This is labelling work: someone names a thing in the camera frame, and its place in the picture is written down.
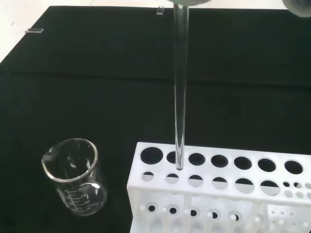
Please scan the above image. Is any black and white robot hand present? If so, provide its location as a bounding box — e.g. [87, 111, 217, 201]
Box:
[170, 0, 311, 18]

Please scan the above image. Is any white test tube rack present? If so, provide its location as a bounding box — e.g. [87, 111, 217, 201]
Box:
[126, 141, 311, 233]

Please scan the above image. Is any clear glass beaker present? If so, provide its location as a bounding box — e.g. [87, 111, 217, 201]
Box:
[41, 137, 109, 218]

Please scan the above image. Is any black bench cloth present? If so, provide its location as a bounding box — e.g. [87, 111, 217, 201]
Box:
[0, 5, 311, 233]

